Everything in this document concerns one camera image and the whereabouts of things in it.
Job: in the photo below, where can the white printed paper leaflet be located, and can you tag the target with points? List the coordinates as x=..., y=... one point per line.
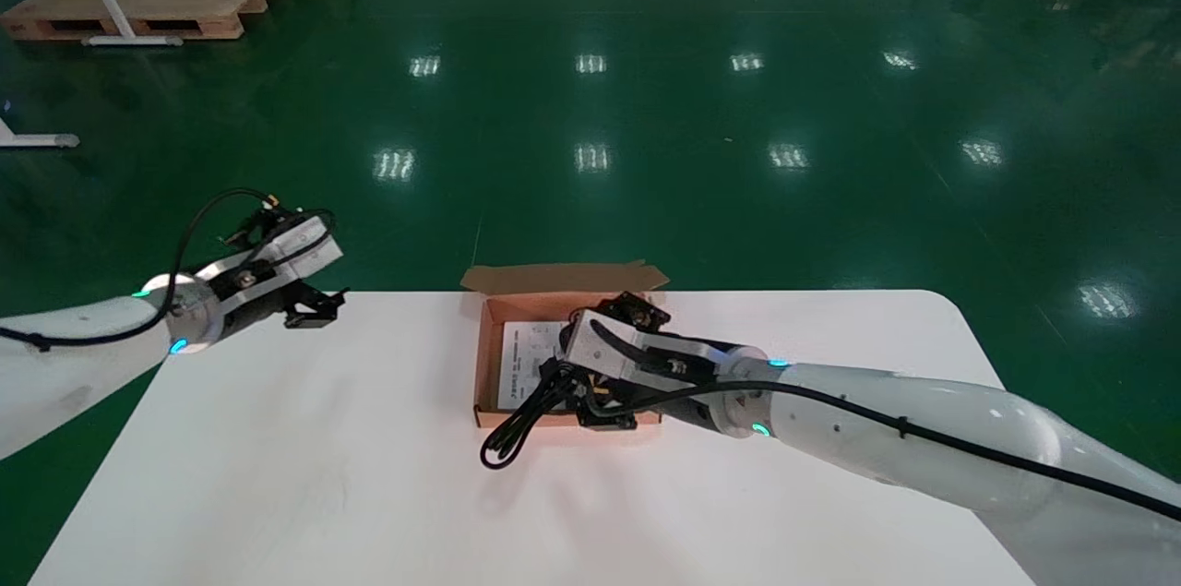
x=526, y=355

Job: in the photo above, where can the brown cardboard storage box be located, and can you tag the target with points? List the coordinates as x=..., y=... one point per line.
x=563, y=277

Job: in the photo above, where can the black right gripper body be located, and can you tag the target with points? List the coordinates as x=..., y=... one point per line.
x=674, y=401

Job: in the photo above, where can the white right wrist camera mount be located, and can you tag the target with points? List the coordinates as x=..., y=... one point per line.
x=590, y=341

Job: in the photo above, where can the white table foot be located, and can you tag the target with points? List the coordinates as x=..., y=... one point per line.
x=37, y=140

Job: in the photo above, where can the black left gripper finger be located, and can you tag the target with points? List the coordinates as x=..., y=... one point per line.
x=309, y=319
x=318, y=296

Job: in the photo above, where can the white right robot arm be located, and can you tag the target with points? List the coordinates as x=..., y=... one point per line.
x=923, y=457

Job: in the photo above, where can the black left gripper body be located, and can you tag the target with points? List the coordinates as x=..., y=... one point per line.
x=254, y=307

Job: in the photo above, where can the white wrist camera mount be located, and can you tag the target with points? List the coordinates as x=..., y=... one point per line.
x=590, y=341
x=295, y=245

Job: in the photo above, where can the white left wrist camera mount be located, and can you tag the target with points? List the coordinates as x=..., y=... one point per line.
x=295, y=245

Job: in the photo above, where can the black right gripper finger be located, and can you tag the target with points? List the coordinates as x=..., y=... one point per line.
x=609, y=420
x=637, y=311

